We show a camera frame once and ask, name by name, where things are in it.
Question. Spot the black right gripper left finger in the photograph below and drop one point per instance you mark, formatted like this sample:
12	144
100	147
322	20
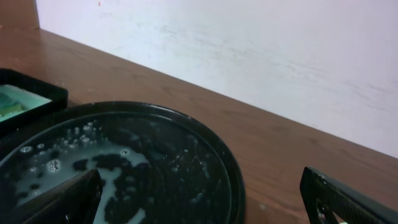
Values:
76	200

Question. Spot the green rectangular soap tray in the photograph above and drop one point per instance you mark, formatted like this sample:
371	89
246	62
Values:
25	99

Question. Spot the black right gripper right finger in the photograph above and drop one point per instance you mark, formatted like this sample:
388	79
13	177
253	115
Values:
326	199

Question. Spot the round black tray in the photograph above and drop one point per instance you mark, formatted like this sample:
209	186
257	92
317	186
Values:
157	165

